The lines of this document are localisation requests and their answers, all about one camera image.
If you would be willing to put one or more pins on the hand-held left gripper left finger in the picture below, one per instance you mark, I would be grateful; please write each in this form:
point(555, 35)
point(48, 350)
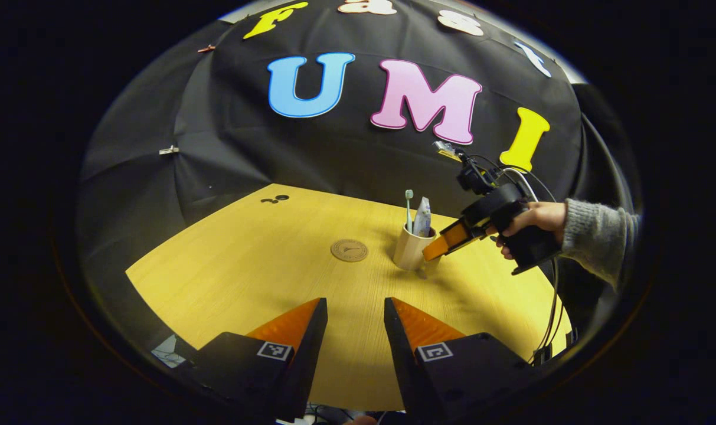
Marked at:
point(307, 366)

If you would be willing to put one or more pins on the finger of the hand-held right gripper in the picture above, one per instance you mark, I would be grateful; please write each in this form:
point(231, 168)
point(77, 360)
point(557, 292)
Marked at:
point(449, 239)

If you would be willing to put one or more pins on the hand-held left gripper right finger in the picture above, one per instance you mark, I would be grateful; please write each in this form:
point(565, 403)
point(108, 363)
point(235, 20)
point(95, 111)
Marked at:
point(402, 366)

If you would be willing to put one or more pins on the beige cup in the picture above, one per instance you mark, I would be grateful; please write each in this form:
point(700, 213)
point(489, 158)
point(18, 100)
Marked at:
point(409, 251)

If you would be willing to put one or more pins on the light blue toothbrush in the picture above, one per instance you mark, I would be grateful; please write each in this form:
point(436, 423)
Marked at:
point(409, 206)

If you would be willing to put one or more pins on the round cork coaster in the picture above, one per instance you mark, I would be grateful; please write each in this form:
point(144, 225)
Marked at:
point(349, 250)

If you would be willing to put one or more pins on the wooden desktop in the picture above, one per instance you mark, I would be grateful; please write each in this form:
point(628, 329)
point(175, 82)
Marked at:
point(245, 277)

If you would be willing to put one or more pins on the white paper sheet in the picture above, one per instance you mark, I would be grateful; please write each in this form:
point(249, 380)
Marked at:
point(166, 351)

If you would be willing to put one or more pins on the black backdrop cloth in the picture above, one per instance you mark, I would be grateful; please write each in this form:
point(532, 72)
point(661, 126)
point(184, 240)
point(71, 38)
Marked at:
point(245, 147)

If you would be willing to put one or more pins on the silver metal clip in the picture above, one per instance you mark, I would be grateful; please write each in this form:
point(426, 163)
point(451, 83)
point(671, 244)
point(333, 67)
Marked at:
point(169, 150)

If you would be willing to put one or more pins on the red clip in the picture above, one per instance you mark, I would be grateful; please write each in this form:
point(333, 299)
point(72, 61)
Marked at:
point(206, 48)

